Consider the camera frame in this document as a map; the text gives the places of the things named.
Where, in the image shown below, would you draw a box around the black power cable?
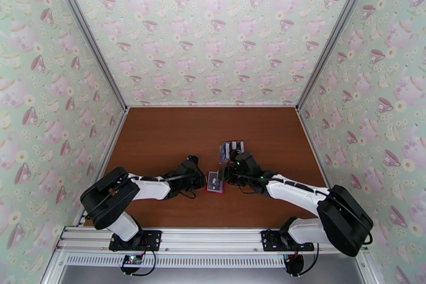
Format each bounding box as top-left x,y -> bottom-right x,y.
131,249 -> 159,277
292,243 -> 322,277

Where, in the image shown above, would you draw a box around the clear acrylic card stand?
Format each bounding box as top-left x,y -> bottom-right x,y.
218,140 -> 246,165

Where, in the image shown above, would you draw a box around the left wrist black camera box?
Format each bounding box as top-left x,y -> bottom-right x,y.
181,155 -> 200,171

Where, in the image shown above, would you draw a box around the black controller board mount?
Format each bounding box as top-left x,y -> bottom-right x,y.
120,254 -> 144,275
284,254 -> 304,277

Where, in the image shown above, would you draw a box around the aluminium frame post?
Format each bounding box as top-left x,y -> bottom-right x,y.
44,0 -> 129,111
295,0 -> 382,112

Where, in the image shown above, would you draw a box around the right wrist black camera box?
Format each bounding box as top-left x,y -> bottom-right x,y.
233,151 -> 258,175

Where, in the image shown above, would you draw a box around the wide aluminium mounting rail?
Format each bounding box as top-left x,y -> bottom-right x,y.
54,226 -> 370,254

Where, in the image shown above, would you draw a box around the aluminium table side rail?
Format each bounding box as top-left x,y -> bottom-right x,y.
77,109 -> 130,227
297,109 -> 329,187

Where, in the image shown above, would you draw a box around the perforated white cable tray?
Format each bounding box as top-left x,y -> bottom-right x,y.
63,254 -> 287,268

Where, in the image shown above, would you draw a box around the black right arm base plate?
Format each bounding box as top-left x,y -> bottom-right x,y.
260,230 -> 315,252

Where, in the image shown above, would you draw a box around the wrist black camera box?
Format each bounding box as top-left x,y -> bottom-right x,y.
233,151 -> 258,175
181,155 -> 200,171

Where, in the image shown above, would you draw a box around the red card holder wallet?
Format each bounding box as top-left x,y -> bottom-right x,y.
206,170 -> 225,196

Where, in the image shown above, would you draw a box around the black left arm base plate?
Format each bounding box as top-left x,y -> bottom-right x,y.
109,230 -> 162,251

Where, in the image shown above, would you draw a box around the short aluminium table rail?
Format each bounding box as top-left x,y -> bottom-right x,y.
128,103 -> 298,109

